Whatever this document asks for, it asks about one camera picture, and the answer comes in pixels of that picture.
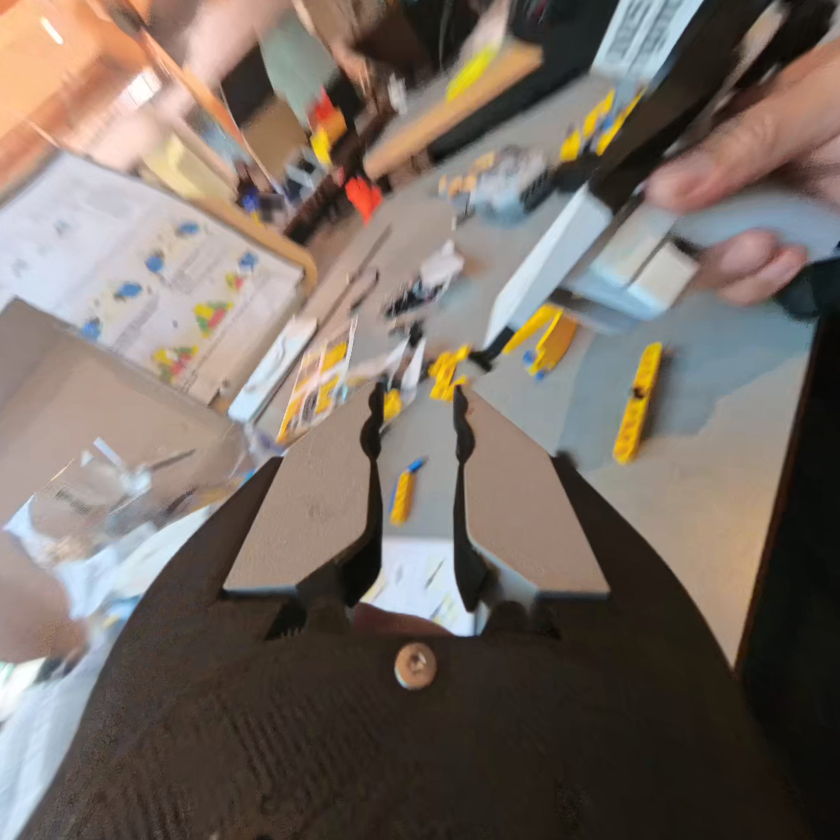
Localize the clear bag black parts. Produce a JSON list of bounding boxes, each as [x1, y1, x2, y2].
[[384, 239, 468, 324]]

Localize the grey robot hub block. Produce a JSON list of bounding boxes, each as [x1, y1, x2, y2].
[[469, 147, 559, 224]]

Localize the short thick yellow beam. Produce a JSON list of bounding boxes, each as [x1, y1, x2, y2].
[[390, 467, 417, 526]]

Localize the flat grey stand base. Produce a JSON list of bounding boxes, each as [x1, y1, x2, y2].
[[228, 315, 320, 424]]

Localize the yellow black sticker sheet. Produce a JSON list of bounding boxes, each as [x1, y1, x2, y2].
[[276, 318, 360, 447]]

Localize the white instruction booklet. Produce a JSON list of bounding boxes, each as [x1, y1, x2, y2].
[[363, 538, 478, 636]]

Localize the clear printed plastic bag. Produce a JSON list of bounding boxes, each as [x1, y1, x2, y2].
[[26, 436, 198, 572]]

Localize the grey desk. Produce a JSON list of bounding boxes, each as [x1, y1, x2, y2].
[[249, 72, 821, 667]]

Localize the person's right hand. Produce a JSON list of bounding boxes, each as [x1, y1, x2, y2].
[[643, 39, 840, 309]]

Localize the white wrapping paper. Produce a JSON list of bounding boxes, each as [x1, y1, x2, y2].
[[56, 508, 221, 621]]

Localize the yellow angled panel piece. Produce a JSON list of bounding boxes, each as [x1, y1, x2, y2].
[[428, 344, 473, 403]]

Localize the clear bag yellow connectors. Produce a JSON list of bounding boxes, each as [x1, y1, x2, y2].
[[367, 338, 427, 434]]

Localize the yellow curved panel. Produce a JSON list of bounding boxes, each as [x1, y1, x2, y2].
[[530, 311, 580, 379]]

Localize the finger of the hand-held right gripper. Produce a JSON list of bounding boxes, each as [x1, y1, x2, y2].
[[481, 184, 616, 370]]

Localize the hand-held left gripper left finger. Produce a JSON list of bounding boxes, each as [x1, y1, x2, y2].
[[223, 382, 386, 608]]

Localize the blue cardboard kit box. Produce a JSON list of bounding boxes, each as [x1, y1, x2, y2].
[[0, 297, 249, 664]]

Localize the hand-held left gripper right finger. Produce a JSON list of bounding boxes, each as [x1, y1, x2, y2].
[[451, 385, 611, 609]]

